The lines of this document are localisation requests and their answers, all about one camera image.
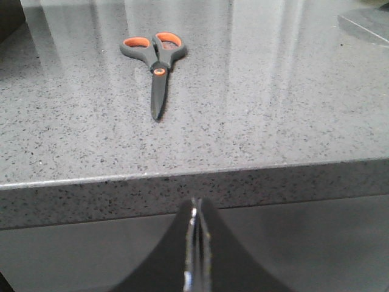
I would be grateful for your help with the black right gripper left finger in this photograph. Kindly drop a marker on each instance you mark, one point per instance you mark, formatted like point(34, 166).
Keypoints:
point(170, 266)

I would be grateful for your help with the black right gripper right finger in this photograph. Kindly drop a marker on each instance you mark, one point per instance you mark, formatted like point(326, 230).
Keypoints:
point(225, 264)

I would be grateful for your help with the grey orange handled scissors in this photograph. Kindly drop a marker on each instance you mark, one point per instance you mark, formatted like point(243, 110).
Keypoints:
point(159, 53)

